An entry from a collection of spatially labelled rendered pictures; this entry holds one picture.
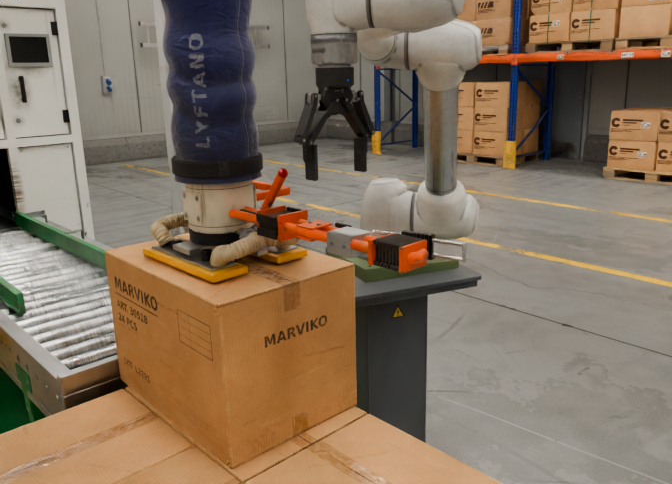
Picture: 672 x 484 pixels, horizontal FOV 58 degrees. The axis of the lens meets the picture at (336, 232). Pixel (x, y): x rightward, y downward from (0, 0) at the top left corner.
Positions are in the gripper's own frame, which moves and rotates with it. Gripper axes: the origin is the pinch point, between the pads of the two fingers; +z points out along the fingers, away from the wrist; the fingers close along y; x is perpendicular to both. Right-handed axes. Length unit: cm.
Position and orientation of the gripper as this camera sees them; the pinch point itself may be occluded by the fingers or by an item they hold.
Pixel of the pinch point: (336, 169)
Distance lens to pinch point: 124.9
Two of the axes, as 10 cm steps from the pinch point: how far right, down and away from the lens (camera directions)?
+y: -7.3, 1.9, -6.6
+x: 6.9, 1.7, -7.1
